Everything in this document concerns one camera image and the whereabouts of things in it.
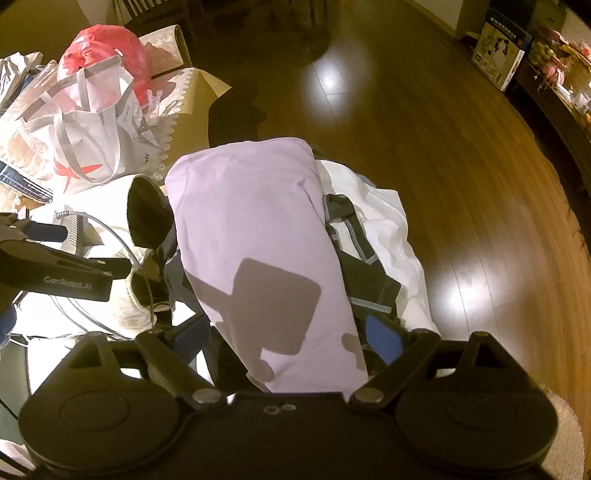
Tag grey cable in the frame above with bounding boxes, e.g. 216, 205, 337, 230
55, 210, 160, 334

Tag cream lace-edged cloth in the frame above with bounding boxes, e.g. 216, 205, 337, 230
139, 25, 232, 185

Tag black garment with grey stitching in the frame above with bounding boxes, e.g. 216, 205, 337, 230
322, 193, 403, 326

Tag lilac shirt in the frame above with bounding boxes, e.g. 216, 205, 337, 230
165, 137, 370, 394

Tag dark wooden cabinet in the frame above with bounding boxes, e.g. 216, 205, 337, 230
512, 60, 591, 197

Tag dark grey cloth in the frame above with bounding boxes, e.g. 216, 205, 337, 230
154, 222, 198, 315

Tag white cloth with dark opening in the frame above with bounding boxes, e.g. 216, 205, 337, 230
117, 174, 174, 252

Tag blue striped cloth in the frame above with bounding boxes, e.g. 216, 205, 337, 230
0, 161, 54, 202

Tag dark wooden chair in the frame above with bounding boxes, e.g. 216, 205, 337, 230
108, 0, 186, 33

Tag beige lace cloth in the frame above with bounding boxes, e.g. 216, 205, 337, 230
108, 249, 160, 327

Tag beige textured cushion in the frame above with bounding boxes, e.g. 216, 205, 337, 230
544, 387, 586, 474

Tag silver ribbed metal block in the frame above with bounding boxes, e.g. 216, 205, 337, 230
67, 215, 90, 254

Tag white plastic bag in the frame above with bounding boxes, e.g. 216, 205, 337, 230
0, 51, 44, 116

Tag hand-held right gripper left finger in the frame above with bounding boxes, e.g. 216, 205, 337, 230
69, 316, 229, 412

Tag blue and white cardboard box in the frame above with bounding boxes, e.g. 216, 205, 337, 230
471, 18, 530, 92

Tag white tote bag grey straps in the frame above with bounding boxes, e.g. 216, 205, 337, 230
0, 55, 160, 186

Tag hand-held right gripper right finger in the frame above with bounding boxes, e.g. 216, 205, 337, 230
348, 314, 514, 412

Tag red plastic bag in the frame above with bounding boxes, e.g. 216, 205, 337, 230
58, 25, 148, 107

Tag white garment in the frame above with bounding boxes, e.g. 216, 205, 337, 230
314, 159, 441, 335

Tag assorted colourful goods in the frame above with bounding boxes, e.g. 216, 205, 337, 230
529, 25, 591, 116

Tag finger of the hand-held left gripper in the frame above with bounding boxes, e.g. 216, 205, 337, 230
0, 215, 69, 244
0, 244, 133, 283

